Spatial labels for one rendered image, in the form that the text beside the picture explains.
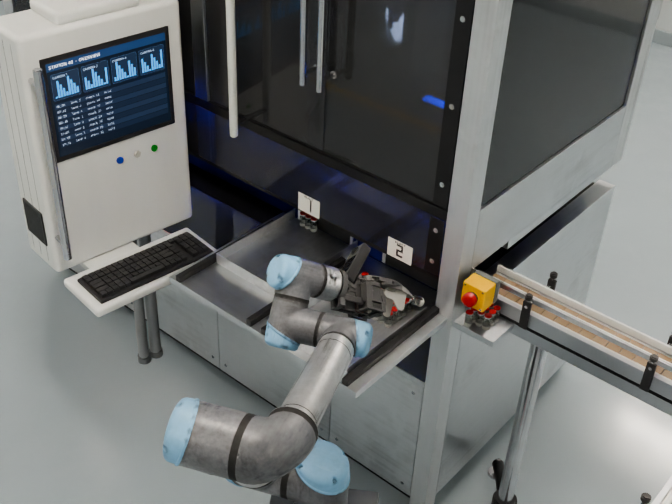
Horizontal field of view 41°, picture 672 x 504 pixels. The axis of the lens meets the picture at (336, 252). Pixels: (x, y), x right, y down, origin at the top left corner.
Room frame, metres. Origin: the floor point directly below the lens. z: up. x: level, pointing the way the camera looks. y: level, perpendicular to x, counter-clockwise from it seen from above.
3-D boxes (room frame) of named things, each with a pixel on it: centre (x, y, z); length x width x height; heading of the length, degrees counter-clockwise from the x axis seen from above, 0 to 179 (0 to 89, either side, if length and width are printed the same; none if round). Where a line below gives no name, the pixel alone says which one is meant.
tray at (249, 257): (2.20, 0.14, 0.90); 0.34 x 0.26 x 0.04; 141
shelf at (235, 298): (2.04, 0.06, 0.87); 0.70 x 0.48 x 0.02; 51
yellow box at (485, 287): (1.92, -0.39, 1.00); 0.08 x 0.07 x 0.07; 141
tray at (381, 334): (1.90, -0.05, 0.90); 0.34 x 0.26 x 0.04; 141
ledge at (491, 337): (1.95, -0.43, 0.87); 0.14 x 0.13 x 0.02; 141
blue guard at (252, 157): (2.59, 0.47, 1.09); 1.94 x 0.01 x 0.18; 51
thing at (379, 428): (2.97, 0.16, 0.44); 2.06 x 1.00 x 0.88; 51
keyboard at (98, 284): (2.21, 0.57, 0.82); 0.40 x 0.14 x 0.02; 134
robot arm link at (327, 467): (1.29, 0.01, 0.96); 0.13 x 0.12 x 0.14; 74
